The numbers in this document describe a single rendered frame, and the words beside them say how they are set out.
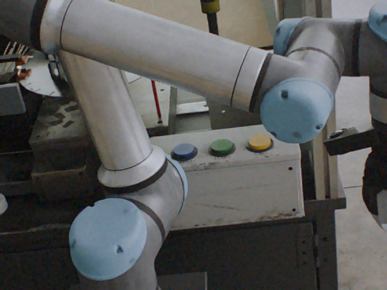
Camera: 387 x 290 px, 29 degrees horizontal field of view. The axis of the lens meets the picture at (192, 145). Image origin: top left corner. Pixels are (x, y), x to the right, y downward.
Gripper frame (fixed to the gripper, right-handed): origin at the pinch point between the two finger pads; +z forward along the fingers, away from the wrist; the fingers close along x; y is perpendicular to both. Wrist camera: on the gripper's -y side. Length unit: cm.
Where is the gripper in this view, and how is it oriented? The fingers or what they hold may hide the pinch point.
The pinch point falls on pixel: (385, 221)
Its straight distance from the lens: 115.5
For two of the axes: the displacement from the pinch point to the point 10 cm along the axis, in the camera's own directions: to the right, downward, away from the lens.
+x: 7.7, -4.4, 4.6
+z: 1.4, 8.3, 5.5
